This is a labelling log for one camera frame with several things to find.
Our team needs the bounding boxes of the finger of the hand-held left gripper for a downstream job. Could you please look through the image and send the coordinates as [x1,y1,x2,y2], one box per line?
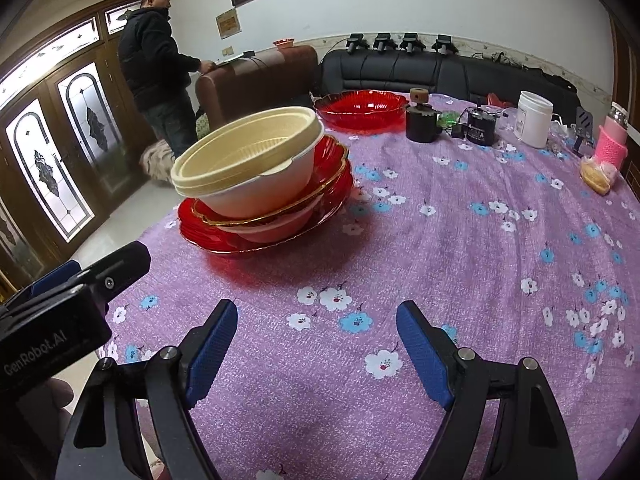
[0,260,83,311]
[75,241,152,311]

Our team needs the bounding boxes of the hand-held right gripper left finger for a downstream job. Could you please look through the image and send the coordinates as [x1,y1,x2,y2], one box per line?
[55,299,239,480]

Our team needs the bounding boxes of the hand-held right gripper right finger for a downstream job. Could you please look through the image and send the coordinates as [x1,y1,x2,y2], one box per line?
[396,301,581,480]

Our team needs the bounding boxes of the red gold-rimmed plate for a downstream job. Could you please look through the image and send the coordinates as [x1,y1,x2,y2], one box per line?
[177,170,356,257]
[192,134,351,227]

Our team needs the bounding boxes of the cream plastic bowl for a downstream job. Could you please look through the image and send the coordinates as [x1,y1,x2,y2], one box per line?
[215,205,321,243]
[170,106,326,221]

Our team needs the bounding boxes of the person's left hand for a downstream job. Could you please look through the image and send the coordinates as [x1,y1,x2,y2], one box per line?
[0,379,75,480]

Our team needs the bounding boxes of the purple floral tablecloth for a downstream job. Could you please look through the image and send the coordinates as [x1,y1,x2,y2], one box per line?
[100,91,640,480]

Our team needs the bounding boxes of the beige blanket on floor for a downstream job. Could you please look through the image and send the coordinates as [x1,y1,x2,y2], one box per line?
[139,141,178,183]

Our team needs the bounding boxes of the wooden glass-panel door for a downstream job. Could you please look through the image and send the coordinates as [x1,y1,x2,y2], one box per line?
[0,0,166,286]

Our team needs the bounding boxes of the brown leather sofa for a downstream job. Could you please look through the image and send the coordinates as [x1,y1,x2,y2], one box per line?
[195,44,319,131]

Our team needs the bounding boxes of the black cylinder container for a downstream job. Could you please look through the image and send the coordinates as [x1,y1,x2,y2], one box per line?
[405,102,443,143]

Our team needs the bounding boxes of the black electronic device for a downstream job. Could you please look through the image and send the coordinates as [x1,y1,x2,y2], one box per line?
[462,105,498,147]

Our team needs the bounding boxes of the bagged bread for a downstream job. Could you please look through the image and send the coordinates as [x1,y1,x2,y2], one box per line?
[580,156,618,196]

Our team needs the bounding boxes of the red glass bowl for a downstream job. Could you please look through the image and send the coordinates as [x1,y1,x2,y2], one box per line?
[313,89,410,133]

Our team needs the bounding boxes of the white plastic jar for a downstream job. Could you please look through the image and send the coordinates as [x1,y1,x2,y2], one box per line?
[514,90,554,148]

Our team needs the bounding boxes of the black phone stand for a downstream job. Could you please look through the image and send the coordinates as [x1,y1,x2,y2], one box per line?
[572,106,596,156]

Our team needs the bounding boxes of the pink sleeved bottle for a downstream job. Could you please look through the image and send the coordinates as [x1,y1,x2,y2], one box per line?
[594,101,630,170]

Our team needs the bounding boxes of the black leather sofa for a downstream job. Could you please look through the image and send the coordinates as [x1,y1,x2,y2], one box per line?
[317,50,616,111]

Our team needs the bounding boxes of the small framed wall picture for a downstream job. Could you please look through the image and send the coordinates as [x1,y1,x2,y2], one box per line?
[215,8,242,39]

